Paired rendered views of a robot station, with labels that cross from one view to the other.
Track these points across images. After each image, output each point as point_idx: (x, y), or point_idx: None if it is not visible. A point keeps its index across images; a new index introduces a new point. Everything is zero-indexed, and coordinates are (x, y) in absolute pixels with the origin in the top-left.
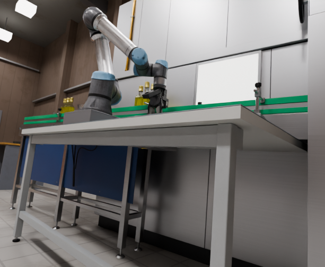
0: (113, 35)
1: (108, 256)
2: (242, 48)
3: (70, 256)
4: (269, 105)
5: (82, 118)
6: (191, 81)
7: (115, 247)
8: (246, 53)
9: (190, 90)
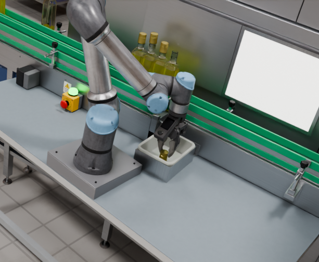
0: (120, 68)
1: (91, 244)
2: (317, 42)
3: (49, 246)
4: (313, 170)
5: (82, 188)
6: (227, 51)
7: (96, 225)
8: None
9: (222, 64)
